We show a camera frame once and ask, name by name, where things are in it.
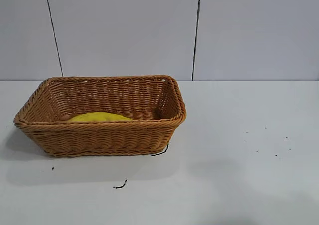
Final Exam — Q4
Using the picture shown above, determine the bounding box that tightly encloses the yellow banana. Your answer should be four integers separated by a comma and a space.
67, 112, 134, 123

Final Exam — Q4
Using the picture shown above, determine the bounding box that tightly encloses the brown woven wicker basket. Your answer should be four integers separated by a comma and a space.
13, 74, 187, 158

